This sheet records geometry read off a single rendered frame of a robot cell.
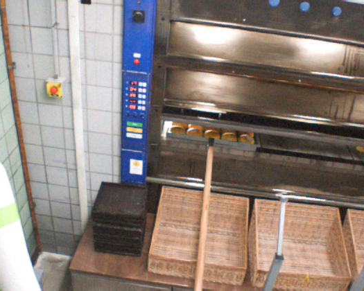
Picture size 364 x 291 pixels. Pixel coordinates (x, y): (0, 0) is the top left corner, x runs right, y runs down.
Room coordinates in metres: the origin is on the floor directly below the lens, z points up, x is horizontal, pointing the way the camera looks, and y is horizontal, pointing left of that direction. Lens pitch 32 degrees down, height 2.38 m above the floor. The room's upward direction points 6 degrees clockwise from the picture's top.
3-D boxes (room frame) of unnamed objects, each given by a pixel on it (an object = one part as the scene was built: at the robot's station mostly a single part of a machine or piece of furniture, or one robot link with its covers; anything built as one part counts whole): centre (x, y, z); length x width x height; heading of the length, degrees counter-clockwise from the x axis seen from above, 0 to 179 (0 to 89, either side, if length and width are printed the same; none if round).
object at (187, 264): (1.64, -0.17, 0.72); 0.56 x 0.49 x 0.28; 87
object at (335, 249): (1.62, -0.77, 0.72); 0.56 x 0.49 x 0.28; 89
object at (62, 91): (1.89, 0.73, 1.46); 0.10 x 0.07 x 0.10; 88
